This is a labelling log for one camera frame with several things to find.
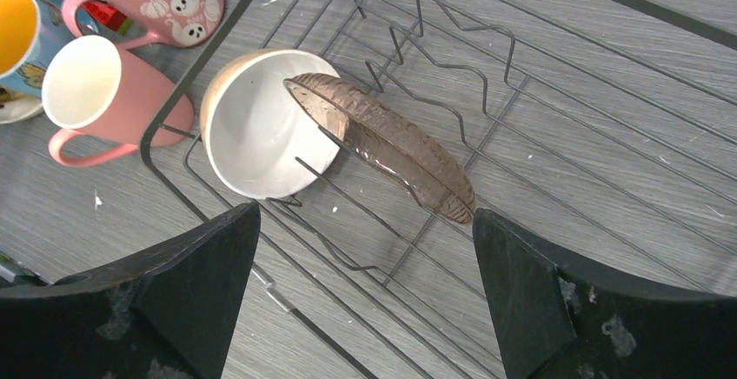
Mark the red toy brick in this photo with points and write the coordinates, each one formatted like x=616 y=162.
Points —
x=90 y=16

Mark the beige ceramic bowl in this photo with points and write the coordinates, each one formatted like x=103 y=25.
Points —
x=259 y=141

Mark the blue mug yellow inside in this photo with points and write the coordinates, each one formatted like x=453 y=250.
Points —
x=32 y=32

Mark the pink beige leaf plate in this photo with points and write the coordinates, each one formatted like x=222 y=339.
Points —
x=17 y=107

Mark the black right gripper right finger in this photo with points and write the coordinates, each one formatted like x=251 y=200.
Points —
x=559 y=314

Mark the brown glass bowl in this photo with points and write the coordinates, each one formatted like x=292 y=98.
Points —
x=388 y=141

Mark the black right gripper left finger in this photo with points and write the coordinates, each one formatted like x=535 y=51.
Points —
x=168 y=311

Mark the plain pink mug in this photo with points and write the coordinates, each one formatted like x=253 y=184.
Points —
x=94 y=88

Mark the black wire dish rack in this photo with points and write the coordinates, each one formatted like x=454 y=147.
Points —
x=603 y=130

